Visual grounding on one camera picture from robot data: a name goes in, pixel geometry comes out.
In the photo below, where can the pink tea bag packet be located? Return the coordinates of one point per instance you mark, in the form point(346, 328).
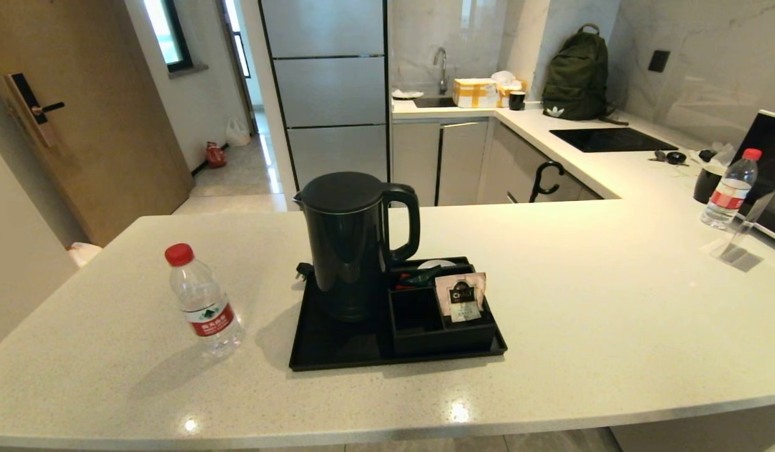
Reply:
point(461, 298)

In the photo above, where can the crumpled white bag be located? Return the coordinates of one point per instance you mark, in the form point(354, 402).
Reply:
point(504, 77)

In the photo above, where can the black power plug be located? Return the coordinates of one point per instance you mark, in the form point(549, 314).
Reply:
point(304, 271)

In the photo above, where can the white box yellow tape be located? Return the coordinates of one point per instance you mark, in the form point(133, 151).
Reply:
point(475, 93)

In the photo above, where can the clear water bottle green logo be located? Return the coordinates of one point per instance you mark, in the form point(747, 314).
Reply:
point(205, 307)

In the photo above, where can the red bag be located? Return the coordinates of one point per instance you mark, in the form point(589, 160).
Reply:
point(216, 155)

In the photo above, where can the black mug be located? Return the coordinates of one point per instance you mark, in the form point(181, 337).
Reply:
point(517, 100)

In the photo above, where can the silver refrigerator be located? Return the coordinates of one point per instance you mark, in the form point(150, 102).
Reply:
point(327, 88)

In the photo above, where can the wooden door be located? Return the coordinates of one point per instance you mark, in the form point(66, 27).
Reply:
point(111, 125)

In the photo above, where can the chrome sink faucet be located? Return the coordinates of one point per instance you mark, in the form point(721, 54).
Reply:
point(442, 69)

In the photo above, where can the green backpack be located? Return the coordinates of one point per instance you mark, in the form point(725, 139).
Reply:
point(575, 75)

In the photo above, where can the dark framed window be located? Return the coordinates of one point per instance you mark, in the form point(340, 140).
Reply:
point(177, 31)

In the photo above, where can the black rectangular serving tray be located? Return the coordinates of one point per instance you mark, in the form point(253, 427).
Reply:
point(337, 345)

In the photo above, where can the dark kitchen sink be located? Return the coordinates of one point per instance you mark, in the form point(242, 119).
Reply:
point(434, 102)

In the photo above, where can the black compartment organizer box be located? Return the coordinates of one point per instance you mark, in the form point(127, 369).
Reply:
point(418, 333)

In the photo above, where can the dark green red sachet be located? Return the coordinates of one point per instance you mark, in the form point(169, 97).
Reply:
point(425, 276)

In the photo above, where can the crumpled clear plastic wrap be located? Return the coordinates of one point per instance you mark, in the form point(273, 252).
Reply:
point(723, 154)

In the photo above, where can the grey cabinet door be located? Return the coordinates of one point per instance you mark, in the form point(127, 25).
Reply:
point(462, 163)
point(415, 163)

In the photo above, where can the grey corner cabinet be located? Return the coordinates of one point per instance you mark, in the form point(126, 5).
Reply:
point(509, 169)

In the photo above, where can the black electric kettle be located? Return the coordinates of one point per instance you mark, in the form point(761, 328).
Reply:
point(346, 251)

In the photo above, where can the white framed black appliance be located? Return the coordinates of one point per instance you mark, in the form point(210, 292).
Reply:
point(770, 144)

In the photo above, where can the black induction cooktop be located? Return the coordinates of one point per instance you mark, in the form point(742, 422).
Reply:
point(607, 139)

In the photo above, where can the white plastic bag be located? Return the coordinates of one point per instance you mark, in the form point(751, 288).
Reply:
point(238, 133)

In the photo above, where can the clear water bottle red label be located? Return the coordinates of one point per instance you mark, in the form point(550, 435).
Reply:
point(729, 194)

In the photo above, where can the black cylindrical container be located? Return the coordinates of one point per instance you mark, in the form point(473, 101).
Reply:
point(706, 185)

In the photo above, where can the clear acrylic sign holder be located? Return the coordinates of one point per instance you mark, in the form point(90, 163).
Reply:
point(735, 251)

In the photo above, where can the white plate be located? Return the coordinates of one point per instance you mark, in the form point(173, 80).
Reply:
point(407, 94)

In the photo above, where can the black key fob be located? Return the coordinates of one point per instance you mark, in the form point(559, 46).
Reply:
point(676, 158)

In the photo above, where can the black wall socket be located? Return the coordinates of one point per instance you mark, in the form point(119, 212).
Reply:
point(659, 61)

